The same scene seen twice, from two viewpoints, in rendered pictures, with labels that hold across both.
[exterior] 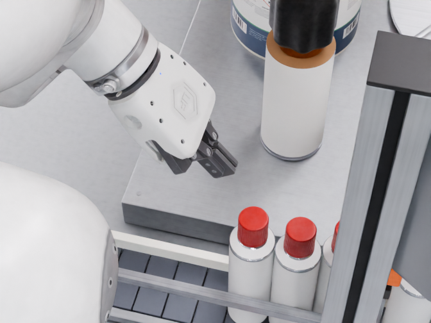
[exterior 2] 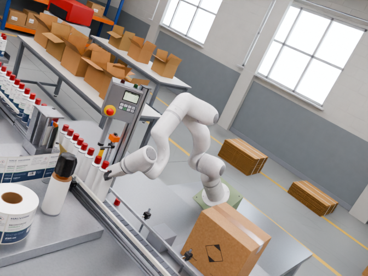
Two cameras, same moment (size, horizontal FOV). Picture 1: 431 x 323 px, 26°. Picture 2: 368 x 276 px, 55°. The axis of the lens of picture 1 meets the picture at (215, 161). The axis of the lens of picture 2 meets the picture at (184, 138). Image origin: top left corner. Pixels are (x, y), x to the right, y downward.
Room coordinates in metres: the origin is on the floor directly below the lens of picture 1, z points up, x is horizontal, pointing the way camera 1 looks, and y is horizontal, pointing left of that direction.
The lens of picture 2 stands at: (1.99, 0.74, 1.93)
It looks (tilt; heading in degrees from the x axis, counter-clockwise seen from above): 19 degrees down; 199
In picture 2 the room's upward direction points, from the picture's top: 24 degrees clockwise
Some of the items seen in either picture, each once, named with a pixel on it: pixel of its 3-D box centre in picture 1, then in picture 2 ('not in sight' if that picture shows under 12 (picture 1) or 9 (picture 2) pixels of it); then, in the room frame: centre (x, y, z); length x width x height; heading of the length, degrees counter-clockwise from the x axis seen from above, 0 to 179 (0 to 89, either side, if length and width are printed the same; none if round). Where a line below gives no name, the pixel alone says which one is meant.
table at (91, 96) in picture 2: not in sight; (75, 101); (-1.46, -1.95, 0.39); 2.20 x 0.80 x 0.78; 72
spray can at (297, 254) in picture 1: (294, 277); (100, 178); (0.54, -0.09, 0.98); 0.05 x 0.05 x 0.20
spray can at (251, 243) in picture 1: (250, 267); (105, 184); (0.56, -0.04, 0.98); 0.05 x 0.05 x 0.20
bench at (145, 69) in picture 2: not in sight; (131, 79); (-3.71, -2.66, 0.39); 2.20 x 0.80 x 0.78; 72
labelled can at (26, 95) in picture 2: not in sight; (23, 102); (0.33, -0.95, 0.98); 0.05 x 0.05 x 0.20
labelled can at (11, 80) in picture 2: not in sight; (9, 88); (0.28, -1.16, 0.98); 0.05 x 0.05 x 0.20
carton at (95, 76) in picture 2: not in sight; (107, 73); (-1.28, -1.53, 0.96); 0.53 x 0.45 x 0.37; 164
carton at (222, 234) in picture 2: not in sight; (225, 245); (0.40, 0.63, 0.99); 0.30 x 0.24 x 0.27; 78
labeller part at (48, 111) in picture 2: not in sight; (49, 111); (0.53, -0.55, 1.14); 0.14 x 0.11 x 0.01; 75
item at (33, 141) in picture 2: not in sight; (44, 132); (0.53, -0.54, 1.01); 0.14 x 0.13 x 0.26; 75
